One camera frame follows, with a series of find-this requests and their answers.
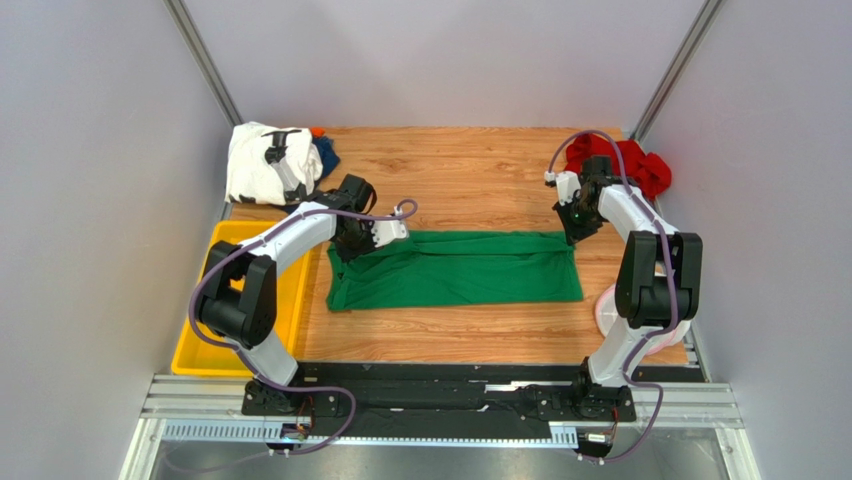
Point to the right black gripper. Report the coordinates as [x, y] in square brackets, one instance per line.
[579, 222]

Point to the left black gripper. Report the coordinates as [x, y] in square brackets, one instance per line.
[369, 247]

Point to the green t shirt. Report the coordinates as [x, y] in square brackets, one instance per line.
[457, 268]

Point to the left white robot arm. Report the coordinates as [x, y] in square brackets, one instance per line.
[235, 304]

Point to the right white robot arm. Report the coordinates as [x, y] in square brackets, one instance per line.
[658, 282]

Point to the red t shirt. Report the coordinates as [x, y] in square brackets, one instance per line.
[651, 173]

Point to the blue t shirt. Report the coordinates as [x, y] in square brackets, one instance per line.
[325, 156]

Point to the white pink round basket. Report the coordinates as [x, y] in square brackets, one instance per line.
[605, 315]

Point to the white printed t shirt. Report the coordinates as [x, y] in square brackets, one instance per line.
[272, 166]

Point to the yellow plastic bin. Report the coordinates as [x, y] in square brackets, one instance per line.
[194, 357]

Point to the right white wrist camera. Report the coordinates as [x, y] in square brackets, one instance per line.
[566, 184]

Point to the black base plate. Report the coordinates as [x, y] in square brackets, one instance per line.
[440, 401]

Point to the right aluminium frame post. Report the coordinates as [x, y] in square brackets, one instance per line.
[690, 44]

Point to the aluminium frame post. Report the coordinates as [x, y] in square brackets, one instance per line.
[193, 39]
[690, 44]

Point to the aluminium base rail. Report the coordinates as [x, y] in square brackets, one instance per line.
[186, 409]

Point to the left aluminium frame post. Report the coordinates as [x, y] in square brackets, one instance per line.
[193, 39]

